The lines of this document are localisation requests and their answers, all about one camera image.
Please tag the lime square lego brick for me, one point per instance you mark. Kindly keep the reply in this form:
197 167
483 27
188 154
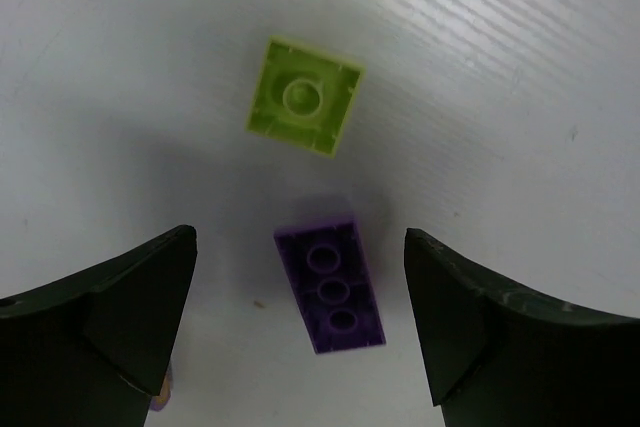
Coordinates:
304 96

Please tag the purple rectangular lego brick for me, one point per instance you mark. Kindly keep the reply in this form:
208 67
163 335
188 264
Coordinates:
329 277

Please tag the light purple lego brick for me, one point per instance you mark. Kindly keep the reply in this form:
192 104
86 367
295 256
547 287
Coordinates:
160 401

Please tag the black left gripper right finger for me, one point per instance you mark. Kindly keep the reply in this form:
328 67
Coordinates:
498 353

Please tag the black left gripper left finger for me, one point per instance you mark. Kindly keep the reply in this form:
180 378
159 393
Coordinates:
93 348

